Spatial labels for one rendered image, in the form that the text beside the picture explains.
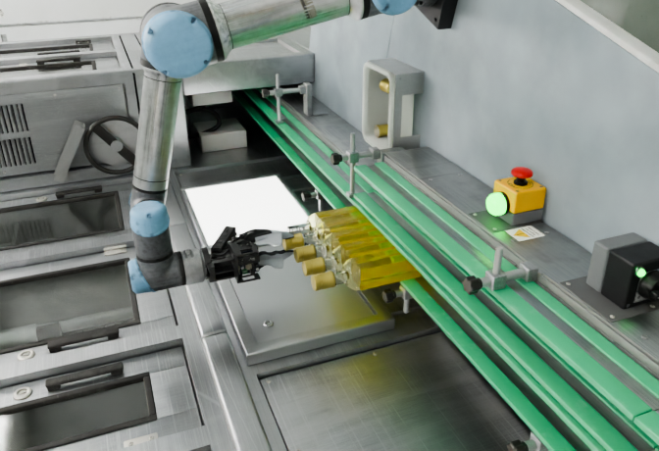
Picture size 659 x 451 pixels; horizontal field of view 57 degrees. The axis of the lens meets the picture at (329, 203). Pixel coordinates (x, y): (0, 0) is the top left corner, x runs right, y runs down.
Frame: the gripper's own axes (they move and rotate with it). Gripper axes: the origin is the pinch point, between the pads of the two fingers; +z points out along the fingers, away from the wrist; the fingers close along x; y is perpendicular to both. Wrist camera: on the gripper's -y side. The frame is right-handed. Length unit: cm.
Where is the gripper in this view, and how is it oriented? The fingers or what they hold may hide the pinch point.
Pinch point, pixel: (287, 243)
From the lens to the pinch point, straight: 141.9
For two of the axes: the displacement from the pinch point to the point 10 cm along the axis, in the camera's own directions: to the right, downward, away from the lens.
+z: 9.3, -1.6, 3.2
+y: 3.6, 4.0, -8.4
